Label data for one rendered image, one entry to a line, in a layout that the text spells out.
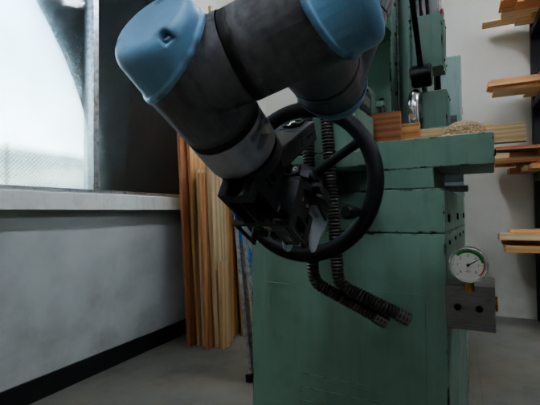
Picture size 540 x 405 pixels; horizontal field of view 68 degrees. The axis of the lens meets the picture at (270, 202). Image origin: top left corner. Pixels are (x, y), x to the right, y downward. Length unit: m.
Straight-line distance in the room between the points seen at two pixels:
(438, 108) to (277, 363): 0.77
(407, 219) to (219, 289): 1.60
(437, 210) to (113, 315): 1.75
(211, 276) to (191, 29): 2.08
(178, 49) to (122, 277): 1.98
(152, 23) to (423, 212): 0.65
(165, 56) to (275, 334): 0.79
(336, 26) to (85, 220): 1.85
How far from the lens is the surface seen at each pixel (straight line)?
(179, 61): 0.31
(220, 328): 2.35
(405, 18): 1.32
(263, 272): 0.98
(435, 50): 1.26
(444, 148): 0.85
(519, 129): 1.01
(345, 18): 0.30
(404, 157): 0.86
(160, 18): 0.32
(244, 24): 0.31
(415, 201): 0.85
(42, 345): 2.00
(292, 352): 0.99
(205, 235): 2.30
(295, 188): 0.44
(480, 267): 0.78
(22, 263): 1.89
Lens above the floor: 0.75
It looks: 1 degrees up
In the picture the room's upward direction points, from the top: 1 degrees counter-clockwise
